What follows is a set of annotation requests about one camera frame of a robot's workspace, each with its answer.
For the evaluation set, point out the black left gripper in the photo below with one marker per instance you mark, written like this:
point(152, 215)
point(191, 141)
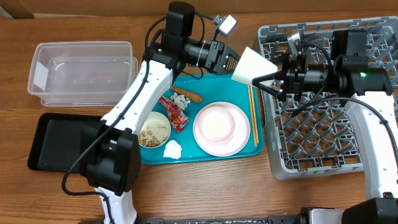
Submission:
point(219, 46)

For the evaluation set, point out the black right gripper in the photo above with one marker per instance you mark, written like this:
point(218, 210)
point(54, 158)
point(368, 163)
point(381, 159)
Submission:
point(290, 75)

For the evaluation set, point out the wooden chopstick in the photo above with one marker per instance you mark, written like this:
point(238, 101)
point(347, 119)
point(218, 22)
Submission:
point(254, 115)
point(252, 118)

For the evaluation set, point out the white paper cup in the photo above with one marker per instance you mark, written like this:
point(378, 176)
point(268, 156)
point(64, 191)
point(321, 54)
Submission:
point(252, 65)

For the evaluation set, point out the orange carrot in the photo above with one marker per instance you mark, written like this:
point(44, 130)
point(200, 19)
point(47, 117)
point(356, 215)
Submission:
point(191, 95)

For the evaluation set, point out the foil ball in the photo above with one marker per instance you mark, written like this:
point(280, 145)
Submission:
point(180, 100)

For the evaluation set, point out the pink bowl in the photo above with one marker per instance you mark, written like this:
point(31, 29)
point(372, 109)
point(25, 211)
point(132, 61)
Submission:
point(216, 124)

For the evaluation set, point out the white round plate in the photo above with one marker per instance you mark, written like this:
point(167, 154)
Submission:
point(235, 143)

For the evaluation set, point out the red snack wrapper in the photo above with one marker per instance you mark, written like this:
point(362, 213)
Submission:
point(176, 116)

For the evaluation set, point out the white bowl with food scraps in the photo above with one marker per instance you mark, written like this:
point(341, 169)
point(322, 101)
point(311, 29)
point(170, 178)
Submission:
point(155, 131)

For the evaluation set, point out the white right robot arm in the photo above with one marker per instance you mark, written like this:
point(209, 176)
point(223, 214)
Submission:
point(366, 94)

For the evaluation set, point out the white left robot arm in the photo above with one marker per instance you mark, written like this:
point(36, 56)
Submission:
point(110, 157)

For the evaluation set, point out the grey dishwasher rack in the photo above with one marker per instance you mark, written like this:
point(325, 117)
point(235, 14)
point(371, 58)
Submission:
point(319, 141)

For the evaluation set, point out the teal serving tray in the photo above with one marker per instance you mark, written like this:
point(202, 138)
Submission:
point(212, 88)

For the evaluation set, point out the crumpled white napkin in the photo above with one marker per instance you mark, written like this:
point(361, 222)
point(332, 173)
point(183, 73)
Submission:
point(172, 150)

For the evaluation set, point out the clear plastic bin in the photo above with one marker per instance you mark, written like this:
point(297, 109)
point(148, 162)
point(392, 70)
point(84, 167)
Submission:
point(86, 73)

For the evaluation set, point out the white label sticker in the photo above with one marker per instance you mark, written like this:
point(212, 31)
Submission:
point(40, 76)

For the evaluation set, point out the black plastic tray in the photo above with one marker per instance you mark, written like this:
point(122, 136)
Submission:
point(56, 144)

